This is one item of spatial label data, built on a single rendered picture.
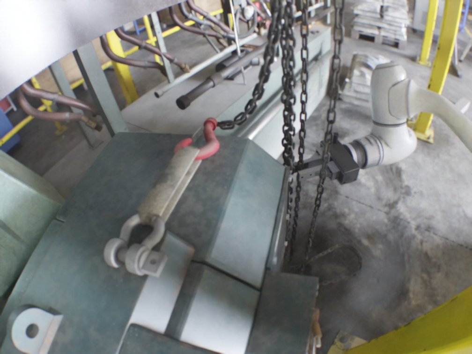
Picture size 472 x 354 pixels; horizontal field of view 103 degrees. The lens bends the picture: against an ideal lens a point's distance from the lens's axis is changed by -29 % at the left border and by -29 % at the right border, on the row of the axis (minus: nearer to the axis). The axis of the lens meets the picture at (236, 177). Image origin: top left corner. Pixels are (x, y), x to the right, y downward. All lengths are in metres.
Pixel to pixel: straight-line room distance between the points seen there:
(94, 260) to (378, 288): 1.15
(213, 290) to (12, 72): 0.57
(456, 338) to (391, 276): 0.94
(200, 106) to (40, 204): 0.70
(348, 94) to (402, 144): 1.55
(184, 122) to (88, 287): 0.78
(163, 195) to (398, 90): 0.59
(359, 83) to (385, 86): 1.50
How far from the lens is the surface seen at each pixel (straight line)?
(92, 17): 0.70
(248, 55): 1.10
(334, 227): 1.36
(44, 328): 0.36
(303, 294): 0.39
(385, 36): 4.03
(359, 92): 2.26
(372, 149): 0.72
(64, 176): 1.08
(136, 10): 0.76
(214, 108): 1.04
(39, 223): 0.81
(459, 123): 0.73
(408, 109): 0.72
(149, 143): 0.53
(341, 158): 0.69
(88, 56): 0.69
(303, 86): 0.53
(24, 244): 0.83
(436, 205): 1.69
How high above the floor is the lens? 1.14
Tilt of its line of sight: 47 degrees down
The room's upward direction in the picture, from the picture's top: 10 degrees counter-clockwise
